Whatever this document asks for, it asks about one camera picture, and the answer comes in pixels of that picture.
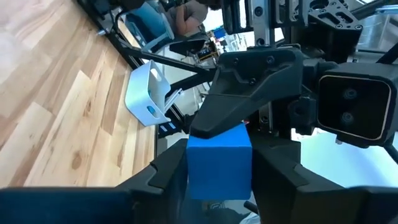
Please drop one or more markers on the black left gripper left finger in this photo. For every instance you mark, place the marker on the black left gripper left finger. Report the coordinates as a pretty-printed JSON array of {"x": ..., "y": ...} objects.
[{"x": 161, "y": 193}]

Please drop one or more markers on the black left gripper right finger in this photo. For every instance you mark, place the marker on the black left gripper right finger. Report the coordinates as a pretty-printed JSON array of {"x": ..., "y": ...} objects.
[{"x": 295, "y": 199}]

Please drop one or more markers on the blue cube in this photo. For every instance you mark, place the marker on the blue cube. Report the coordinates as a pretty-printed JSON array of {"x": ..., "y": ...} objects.
[{"x": 217, "y": 168}]

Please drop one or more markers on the white plastic bin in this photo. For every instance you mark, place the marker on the white plastic bin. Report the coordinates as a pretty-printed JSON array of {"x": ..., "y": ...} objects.
[{"x": 140, "y": 99}]

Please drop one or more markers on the black diagonal frame strut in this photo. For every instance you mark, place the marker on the black diagonal frame strut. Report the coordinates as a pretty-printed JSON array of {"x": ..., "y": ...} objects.
[{"x": 171, "y": 60}]

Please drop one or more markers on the blue chair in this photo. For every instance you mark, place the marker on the blue chair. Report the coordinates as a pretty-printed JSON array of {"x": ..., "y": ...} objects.
[{"x": 149, "y": 21}]

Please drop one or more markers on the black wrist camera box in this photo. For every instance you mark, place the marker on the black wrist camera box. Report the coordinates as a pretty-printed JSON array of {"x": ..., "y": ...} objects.
[{"x": 354, "y": 102}]

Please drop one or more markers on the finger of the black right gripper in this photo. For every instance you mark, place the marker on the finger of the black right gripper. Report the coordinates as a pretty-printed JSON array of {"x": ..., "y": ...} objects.
[{"x": 248, "y": 84}]

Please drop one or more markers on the person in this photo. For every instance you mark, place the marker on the person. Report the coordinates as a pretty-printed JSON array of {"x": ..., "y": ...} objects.
[{"x": 186, "y": 15}]

